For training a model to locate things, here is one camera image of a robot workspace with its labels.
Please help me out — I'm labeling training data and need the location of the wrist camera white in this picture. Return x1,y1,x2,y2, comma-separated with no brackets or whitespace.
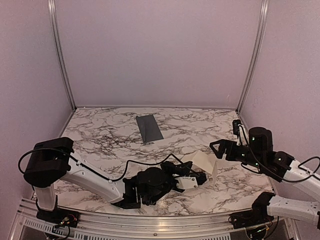
232,119,245,146
176,176,198,190

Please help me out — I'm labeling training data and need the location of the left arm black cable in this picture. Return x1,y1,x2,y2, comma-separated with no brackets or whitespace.
17,147,201,183

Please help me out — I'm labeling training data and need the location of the front aluminium rail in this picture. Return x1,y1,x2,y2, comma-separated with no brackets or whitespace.
8,198,301,240

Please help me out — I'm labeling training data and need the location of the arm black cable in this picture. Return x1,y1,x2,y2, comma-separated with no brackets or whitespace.
237,124,320,183
17,147,201,183

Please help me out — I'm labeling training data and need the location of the dark grey envelope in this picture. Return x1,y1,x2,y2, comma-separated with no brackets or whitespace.
135,114,164,144

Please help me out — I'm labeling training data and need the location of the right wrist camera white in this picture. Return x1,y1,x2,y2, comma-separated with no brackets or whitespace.
232,119,245,146

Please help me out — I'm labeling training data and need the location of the cream letter paper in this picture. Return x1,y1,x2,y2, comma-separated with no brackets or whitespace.
181,150,218,185

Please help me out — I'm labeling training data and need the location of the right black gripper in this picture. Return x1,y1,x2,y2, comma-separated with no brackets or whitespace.
210,139,265,170

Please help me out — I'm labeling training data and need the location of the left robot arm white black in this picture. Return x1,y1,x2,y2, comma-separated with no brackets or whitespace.
20,137,207,228

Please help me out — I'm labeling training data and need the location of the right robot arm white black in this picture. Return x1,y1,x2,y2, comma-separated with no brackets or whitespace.
209,124,320,229

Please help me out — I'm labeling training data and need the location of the left aluminium frame post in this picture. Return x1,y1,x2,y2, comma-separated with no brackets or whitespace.
47,0,77,112

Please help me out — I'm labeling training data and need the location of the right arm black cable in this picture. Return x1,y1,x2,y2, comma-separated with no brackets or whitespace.
237,124,320,183

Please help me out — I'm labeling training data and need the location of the aluminium frame post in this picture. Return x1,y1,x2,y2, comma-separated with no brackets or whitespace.
47,0,77,112
236,0,270,114

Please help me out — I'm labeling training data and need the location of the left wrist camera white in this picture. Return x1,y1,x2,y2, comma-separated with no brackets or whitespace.
176,176,198,190

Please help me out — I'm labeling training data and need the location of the right aluminium frame post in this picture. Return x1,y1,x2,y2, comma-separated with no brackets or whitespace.
236,0,270,114

